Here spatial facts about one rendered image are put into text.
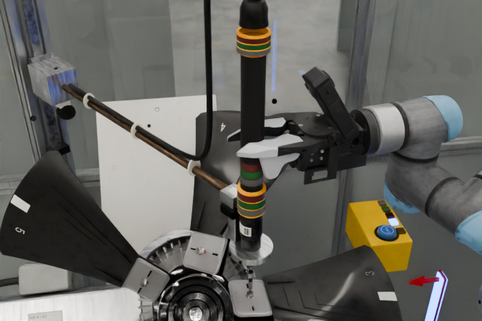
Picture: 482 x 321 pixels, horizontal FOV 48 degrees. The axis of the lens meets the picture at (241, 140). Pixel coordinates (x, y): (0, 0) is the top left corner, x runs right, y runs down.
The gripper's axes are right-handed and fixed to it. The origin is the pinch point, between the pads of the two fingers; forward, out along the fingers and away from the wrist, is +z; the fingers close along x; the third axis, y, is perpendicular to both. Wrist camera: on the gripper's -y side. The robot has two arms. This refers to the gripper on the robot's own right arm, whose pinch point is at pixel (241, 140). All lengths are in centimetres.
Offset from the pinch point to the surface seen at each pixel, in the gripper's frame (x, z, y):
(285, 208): 65, -38, 69
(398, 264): 14, -44, 50
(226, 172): 14.2, -2.2, 15.0
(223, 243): 4.6, 1.3, 22.4
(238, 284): 3.3, -0.9, 31.4
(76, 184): 13.7, 22.9, 11.7
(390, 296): -6.1, -25.9, 33.2
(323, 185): 63, -50, 62
